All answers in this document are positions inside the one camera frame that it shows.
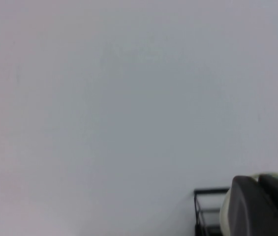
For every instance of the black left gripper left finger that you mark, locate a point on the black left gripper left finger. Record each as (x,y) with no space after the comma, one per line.
(247,209)

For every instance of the cream plate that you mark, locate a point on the cream plate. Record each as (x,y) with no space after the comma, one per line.
(225,214)

